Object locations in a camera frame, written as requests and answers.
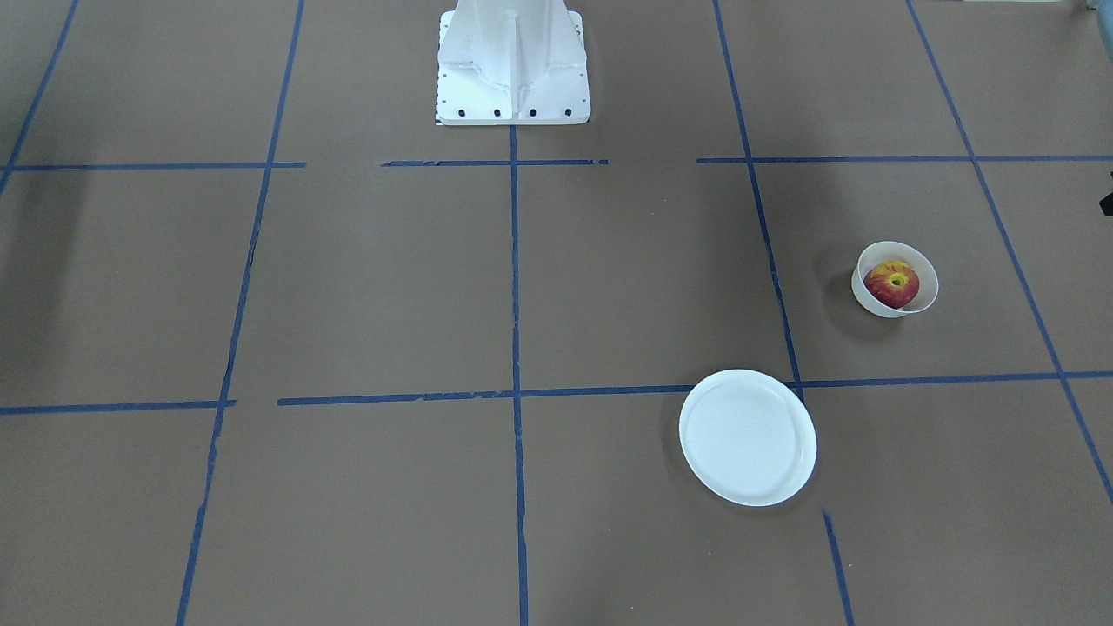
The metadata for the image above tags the red yellow apple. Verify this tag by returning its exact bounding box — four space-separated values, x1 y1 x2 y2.
863 260 920 310

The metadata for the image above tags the white round bowl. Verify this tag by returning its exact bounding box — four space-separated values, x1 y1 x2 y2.
851 241 939 317

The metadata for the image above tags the white round plate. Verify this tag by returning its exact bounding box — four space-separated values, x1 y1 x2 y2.
678 370 818 508

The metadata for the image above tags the torn blue tape strip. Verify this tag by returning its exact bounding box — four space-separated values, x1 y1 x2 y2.
823 509 856 626

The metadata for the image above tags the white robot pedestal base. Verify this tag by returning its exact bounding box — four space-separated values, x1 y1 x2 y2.
435 1 592 126

